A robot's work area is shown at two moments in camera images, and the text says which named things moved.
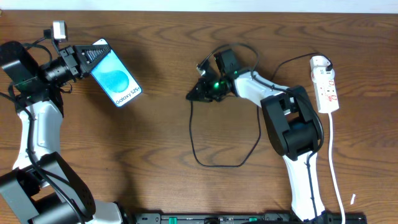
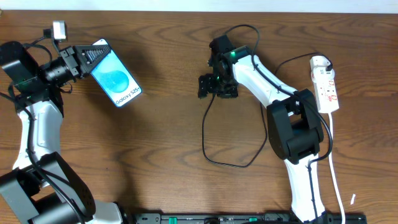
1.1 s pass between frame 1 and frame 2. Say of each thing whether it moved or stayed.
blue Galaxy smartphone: stayed
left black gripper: stayed
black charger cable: moved
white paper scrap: stayed
